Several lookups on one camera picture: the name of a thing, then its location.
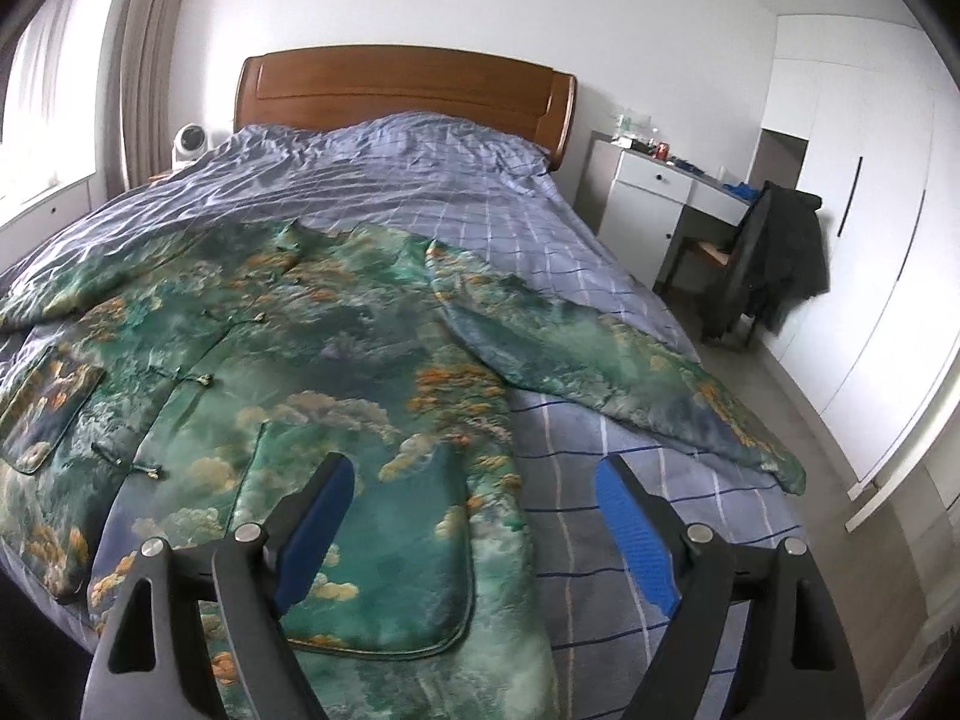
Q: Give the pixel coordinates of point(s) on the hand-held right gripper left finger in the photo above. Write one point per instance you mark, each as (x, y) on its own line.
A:
(319, 514)

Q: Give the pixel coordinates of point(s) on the small white fan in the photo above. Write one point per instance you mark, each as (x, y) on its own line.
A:
(189, 146)

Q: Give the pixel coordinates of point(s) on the white wardrobe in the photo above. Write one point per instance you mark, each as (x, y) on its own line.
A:
(870, 202)

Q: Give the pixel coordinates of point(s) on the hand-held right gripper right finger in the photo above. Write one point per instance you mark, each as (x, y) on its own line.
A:
(634, 521)

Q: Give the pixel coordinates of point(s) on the chair with dark jacket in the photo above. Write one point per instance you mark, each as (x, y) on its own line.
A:
(787, 255)

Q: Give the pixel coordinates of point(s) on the white desk with drawer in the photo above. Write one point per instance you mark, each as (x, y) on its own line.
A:
(637, 195)

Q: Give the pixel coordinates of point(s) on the green cloud print jacket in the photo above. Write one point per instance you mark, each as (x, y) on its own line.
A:
(300, 360)

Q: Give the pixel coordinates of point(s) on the beige curtain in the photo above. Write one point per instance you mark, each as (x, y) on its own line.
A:
(154, 67)

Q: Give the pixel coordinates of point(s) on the white window cabinet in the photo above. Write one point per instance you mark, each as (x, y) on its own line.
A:
(45, 214)

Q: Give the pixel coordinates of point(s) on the blue cloth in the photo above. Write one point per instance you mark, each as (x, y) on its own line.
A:
(741, 190)

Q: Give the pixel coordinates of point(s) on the blue checked bed cover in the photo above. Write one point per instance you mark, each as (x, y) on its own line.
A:
(465, 187)

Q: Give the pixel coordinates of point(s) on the wooden headboard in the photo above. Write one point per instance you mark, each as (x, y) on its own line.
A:
(405, 82)

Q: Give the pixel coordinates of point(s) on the white sheer curtain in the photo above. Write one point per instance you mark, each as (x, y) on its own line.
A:
(45, 90)

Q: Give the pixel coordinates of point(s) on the wooden chair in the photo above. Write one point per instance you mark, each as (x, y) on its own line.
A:
(705, 255)

